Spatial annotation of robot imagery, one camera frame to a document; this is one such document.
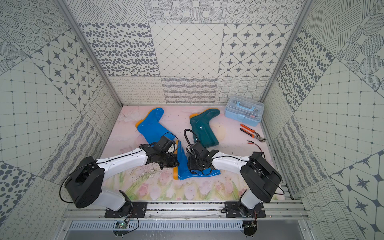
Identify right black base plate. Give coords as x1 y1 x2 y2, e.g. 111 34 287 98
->
221 202 266 218

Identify green rubber boot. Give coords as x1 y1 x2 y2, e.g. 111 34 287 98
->
190 108 220 148

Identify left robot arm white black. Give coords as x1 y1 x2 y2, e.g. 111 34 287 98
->
64 136 180 217

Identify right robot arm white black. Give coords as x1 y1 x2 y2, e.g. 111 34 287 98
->
184 129 282 212

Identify red black cable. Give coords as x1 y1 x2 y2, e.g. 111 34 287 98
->
246 140 265 154

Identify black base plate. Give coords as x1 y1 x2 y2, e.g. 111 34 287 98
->
105 202 148 218
221 202 266 218

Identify orange handled pliers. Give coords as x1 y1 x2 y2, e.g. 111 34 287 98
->
240 124 267 143

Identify light blue plastic toolbox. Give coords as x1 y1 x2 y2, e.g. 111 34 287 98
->
225 96 265 127

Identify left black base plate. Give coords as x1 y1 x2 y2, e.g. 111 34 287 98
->
105 202 148 218

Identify blue rubber boot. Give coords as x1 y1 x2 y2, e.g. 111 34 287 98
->
172 139 221 181
135 108 176 144

